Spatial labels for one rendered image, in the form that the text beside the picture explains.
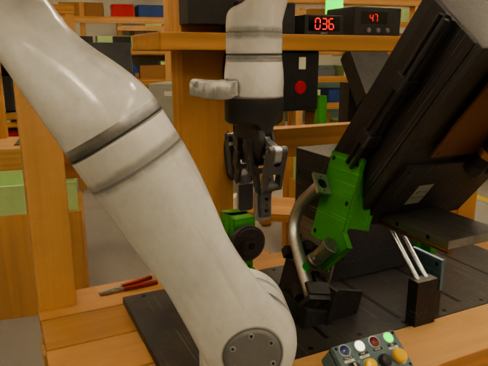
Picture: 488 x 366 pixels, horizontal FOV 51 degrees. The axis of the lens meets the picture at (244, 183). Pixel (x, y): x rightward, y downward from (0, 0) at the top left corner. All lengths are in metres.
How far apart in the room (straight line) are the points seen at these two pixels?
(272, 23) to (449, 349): 0.80
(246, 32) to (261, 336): 0.34
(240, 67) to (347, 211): 0.60
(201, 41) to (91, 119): 0.80
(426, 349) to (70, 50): 0.94
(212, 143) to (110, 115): 0.95
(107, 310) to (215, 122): 0.55
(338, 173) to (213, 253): 0.78
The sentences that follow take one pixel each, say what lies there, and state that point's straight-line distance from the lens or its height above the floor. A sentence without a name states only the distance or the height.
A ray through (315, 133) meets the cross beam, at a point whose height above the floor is 1.25.
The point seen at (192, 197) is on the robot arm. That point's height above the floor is 1.37.
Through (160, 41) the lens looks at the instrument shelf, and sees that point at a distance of 1.17.
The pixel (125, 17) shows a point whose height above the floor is 2.00.
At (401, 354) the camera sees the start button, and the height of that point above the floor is 0.94.
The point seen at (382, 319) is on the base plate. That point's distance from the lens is 1.26.
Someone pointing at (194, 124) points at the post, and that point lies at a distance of 1.34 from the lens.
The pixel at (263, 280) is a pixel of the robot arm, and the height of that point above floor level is 1.27.
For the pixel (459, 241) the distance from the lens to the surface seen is 1.13.
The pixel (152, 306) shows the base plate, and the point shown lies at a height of 0.90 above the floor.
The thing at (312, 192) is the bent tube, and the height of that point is 1.18.
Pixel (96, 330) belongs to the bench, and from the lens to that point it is 1.26.
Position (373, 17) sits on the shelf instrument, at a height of 1.59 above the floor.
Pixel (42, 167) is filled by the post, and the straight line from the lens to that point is 1.27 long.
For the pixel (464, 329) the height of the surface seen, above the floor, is 0.90.
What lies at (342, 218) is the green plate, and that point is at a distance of 1.16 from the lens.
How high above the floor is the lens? 1.49
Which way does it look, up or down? 14 degrees down
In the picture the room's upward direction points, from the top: straight up
